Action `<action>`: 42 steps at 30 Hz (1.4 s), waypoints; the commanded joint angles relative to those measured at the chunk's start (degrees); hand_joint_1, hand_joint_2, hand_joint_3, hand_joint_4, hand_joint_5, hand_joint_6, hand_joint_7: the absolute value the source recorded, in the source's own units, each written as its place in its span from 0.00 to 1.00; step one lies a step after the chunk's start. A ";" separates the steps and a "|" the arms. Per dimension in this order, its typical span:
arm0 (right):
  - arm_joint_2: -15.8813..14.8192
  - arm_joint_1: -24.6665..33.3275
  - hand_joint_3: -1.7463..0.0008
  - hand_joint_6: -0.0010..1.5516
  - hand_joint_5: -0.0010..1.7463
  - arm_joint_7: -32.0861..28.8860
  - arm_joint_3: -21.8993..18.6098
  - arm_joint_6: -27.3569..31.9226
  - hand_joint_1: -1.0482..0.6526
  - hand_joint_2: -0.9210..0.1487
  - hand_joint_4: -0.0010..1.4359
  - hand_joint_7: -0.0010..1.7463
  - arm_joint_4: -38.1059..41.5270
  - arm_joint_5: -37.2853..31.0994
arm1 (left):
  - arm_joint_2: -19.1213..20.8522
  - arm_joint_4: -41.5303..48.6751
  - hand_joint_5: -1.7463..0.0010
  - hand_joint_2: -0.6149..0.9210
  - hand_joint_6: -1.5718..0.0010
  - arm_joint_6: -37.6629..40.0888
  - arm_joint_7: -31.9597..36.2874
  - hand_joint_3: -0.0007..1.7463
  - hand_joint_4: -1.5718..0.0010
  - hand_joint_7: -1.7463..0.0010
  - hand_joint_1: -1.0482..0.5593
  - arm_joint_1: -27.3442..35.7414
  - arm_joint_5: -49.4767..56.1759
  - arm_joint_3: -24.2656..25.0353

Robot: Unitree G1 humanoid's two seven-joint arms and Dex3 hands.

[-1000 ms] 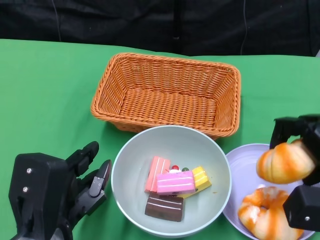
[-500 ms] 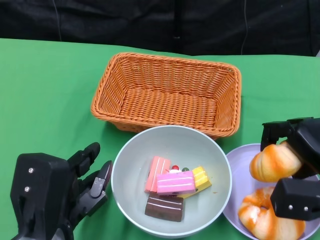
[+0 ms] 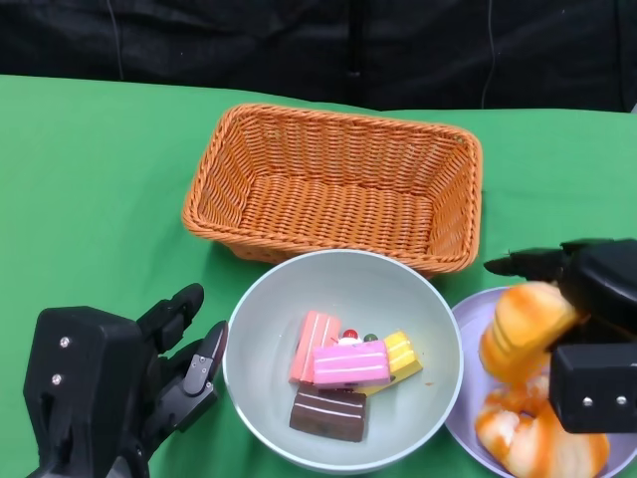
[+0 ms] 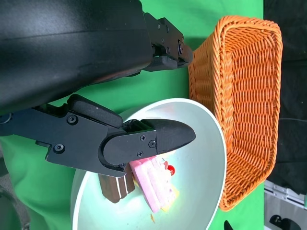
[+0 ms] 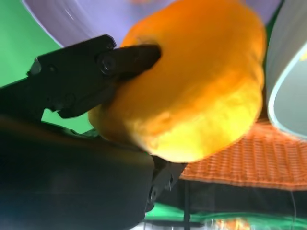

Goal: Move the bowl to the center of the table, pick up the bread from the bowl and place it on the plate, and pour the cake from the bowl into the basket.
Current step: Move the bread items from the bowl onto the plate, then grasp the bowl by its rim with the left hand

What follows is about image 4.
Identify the black backdrop cloth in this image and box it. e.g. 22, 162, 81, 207
262, 0, 307, 192

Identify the brown chocolate cake slice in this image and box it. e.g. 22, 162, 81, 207
97, 165, 136, 204

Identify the aluminium case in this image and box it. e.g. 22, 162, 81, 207
263, 179, 307, 230

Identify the green tablecloth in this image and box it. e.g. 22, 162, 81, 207
0, 0, 266, 230

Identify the pale green bowl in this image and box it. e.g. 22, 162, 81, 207
71, 97, 227, 230

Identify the bright pink cake slice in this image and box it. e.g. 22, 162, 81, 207
129, 157, 178, 213

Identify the orange wicker basket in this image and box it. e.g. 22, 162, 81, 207
188, 15, 283, 211

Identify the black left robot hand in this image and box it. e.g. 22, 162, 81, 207
0, 0, 196, 178

